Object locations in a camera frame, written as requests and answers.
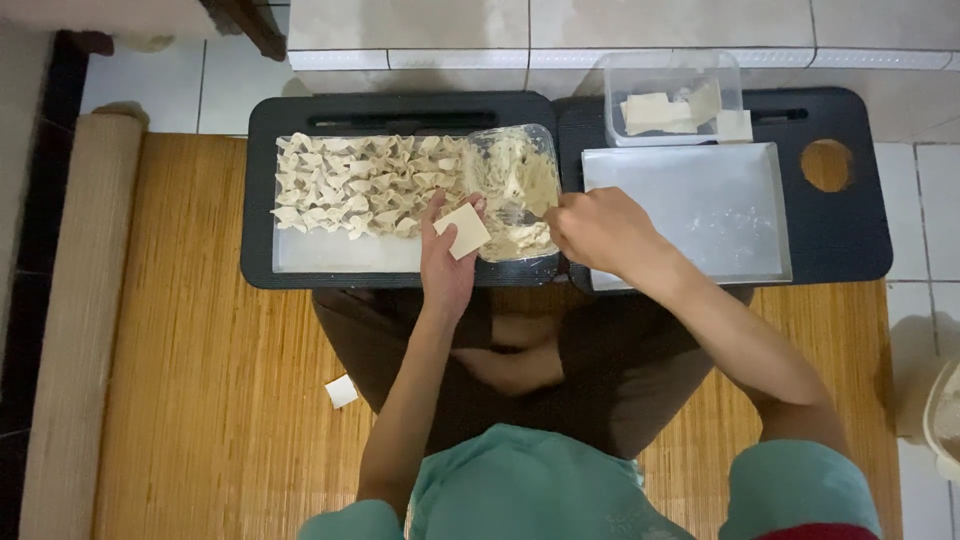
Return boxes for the person's green shirt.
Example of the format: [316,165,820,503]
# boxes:
[295,423,886,540]

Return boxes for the rolled beige mat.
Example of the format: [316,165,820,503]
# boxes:
[18,111,149,540]

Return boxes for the person's brown trousers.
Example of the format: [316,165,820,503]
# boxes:
[310,280,756,460]

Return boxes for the pile of folded dumplings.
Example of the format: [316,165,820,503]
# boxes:
[270,132,472,242]

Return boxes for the black lap table with hole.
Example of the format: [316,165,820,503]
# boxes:
[556,87,894,295]

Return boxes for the dark wooden furniture leg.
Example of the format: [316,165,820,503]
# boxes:
[199,0,291,63]

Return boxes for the pale minced filling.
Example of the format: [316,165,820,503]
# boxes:
[471,138,561,261]

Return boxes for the white plastic bucket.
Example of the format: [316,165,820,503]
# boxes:
[921,358,960,483]

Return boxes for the clear plastic wrapper box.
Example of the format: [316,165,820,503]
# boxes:
[603,49,745,149]

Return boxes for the small white wrapper scrap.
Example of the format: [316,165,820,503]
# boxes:
[324,373,360,411]

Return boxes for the clear plastic filling container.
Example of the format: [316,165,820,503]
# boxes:
[460,123,563,264]

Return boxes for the square white dumpling wrapper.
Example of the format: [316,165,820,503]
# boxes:
[433,201,493,261]

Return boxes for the person's left hand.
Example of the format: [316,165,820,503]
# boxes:
[419,189,489,312]

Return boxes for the stack of dumpling wrappers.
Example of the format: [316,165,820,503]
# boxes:
[620,81,726,138]

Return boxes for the metal fork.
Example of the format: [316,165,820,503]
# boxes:
[491,207,553,228]

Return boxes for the person's right hand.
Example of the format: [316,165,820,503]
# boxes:
[543,186,666,284]

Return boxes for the metal tray with dumplings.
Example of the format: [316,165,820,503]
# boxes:
[270,133,562,276]

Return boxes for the black lap table with slot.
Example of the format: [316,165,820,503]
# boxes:
[240,90,562,291]

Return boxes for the loose dumpling wrapper sheet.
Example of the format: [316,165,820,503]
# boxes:
[715,109,754,144]

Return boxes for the woven bamboo floor mat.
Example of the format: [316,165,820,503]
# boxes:
[91,132,904,540]

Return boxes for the empty floured metal tray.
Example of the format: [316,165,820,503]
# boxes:
[580,141,795,293]

